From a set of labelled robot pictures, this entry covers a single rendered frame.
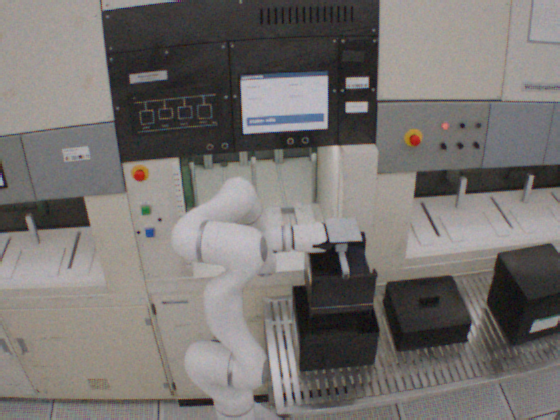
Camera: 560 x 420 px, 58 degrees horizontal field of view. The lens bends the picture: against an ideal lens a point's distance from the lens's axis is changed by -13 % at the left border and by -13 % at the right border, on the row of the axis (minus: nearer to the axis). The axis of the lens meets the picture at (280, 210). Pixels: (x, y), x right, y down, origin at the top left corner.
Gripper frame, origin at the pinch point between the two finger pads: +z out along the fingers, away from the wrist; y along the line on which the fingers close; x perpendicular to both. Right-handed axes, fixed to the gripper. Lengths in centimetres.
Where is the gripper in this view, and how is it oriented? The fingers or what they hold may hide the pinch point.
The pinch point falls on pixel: (341, 234)
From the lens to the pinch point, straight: 179.3
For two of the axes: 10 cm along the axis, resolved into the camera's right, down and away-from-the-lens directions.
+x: -0.2, -8.3, -5.5
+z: 10.0, -0.6, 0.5
